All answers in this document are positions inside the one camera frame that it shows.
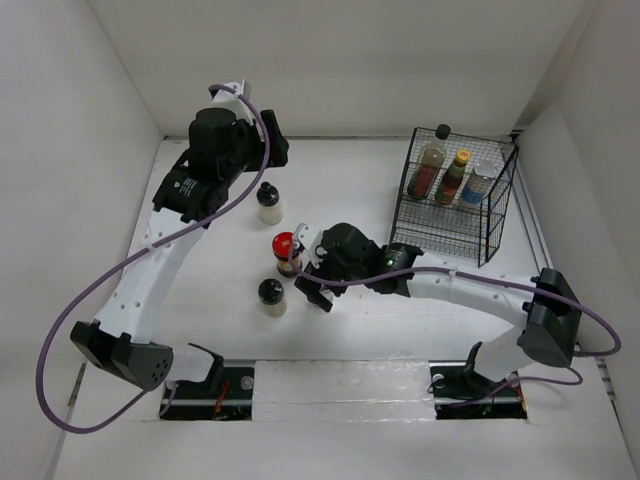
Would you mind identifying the red lid sauce jar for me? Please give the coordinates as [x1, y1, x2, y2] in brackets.
[272, 231, 302, 278]

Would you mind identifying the yellow cap chili sauce bottle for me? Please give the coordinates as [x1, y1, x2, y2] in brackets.
[435, 149, 472, 205]

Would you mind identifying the tall dark sauce bottle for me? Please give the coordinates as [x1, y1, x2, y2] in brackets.
[407, 124, 451, 200]

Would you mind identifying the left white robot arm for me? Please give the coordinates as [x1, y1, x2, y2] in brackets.
[70, 108, 289, 397]

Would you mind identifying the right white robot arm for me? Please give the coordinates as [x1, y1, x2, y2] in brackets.
[285, 223, 581, 394]

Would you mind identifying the black cap shaker near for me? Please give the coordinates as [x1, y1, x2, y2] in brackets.
[258, 278, 287, 318]

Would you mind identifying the black cap shaker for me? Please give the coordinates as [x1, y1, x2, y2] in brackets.
[256, 182, 283, 225]
[258, 278, 287, 318]

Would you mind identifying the black cap shaker far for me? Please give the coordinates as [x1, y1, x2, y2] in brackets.
[256, 182, 283, 225]

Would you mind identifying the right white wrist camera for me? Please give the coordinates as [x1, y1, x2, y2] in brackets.
[293, 223, 323, 268]

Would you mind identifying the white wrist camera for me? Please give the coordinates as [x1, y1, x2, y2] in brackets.
[293, 223, 323, 268]
[209, 78, 252, 122]

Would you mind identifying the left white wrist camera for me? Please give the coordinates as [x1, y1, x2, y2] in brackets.
[209, 78, 252, 122]

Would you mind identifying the black wire rack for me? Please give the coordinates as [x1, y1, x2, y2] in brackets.
[389, 125, 519, 266]

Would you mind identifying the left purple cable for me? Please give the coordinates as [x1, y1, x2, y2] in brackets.
[34, 83, 273, 435]

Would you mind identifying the purple cable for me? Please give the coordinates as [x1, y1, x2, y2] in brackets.
[34, 83, 273, 435]
[287, 239, 623, 409]

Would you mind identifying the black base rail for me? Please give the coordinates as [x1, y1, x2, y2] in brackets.
[159, 360, 528, 423]

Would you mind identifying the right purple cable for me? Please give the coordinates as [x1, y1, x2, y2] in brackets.
[287, 239, 623, 409]

